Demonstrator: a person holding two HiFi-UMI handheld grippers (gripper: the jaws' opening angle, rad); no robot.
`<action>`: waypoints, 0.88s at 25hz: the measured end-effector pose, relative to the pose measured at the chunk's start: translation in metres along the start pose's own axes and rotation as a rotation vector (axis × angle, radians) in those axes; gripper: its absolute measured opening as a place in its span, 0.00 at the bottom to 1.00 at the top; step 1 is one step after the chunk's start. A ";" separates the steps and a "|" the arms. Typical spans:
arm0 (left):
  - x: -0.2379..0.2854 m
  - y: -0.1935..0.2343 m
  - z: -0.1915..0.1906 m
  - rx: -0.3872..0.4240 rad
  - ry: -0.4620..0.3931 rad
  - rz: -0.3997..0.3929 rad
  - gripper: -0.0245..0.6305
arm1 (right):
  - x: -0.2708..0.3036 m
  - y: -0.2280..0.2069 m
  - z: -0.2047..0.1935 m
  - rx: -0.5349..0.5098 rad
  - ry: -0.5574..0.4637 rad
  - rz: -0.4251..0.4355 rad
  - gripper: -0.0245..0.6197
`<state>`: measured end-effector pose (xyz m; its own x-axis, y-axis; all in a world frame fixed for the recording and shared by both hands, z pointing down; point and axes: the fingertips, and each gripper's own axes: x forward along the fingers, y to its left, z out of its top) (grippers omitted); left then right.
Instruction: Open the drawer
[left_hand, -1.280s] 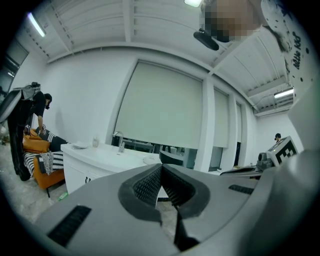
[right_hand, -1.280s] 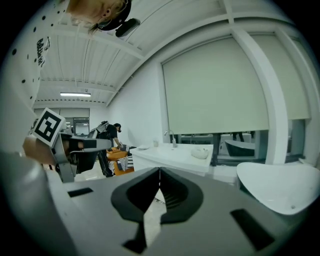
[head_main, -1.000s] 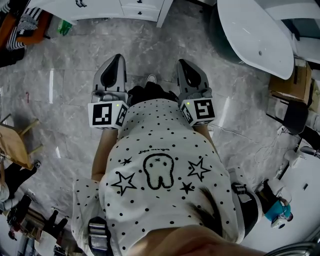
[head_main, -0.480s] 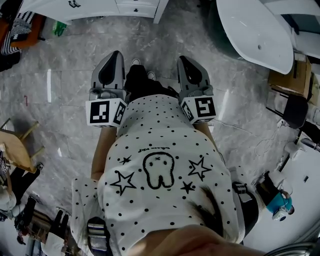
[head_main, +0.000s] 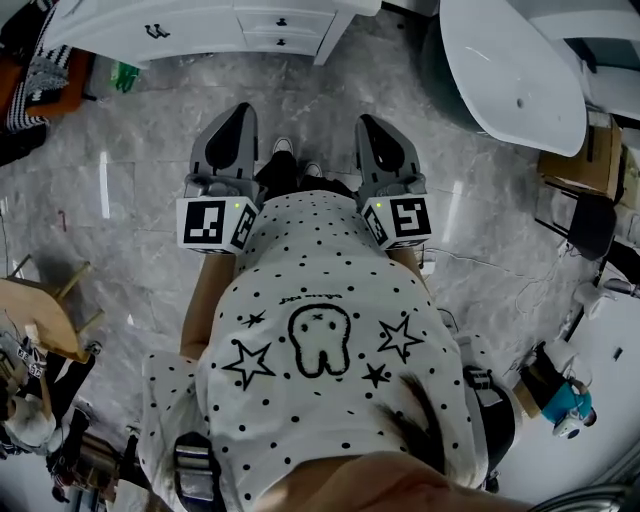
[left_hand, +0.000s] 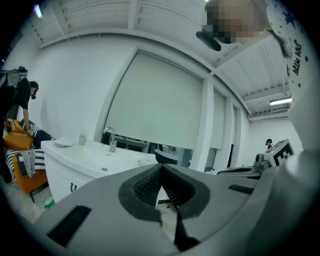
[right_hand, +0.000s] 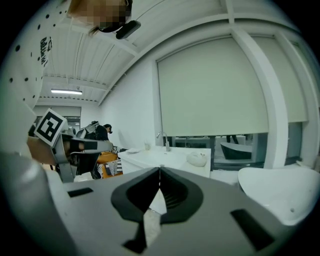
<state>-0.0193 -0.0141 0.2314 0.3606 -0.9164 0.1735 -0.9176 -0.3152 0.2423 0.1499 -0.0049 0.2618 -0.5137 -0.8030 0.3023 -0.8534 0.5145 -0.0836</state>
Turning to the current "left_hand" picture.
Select black head camera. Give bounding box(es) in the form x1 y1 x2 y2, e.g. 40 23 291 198
195 24 223 52

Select orange sofa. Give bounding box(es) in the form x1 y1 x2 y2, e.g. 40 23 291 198
2 119 50 204

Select wide pale roller blind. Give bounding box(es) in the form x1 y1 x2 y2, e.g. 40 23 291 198
104 51 203 150

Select white sink vanity cabinet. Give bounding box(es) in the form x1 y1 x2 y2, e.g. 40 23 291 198
40 138 161 204

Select chrome faucet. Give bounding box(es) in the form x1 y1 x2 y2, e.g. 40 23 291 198
102 126 118 153

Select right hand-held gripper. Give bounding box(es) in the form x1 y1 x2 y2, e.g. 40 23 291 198
216 139 295 179

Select narrow pale roller blind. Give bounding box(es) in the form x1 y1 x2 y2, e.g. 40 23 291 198
231 106 237 146

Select person's white dotted shirt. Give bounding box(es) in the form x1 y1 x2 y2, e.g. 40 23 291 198
264 0 320 163

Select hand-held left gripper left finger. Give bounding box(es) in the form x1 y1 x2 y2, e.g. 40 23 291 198
33 163 181 256

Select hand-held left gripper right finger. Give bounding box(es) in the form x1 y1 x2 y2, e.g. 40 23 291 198
162 163 260 252

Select black bathtub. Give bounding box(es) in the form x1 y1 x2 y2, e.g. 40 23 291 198
154 149 180 165

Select white plate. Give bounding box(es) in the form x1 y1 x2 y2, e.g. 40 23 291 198
53 136 78 148

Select grey backpack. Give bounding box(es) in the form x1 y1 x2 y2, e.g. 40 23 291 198
0 66 29 88

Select medium pale roller blind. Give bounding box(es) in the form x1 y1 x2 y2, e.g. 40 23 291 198
209 89 226 150

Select orange cushion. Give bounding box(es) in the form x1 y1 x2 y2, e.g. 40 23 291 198
3 119 35 151

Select person's head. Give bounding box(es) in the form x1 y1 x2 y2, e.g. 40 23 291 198
204 0 270 45

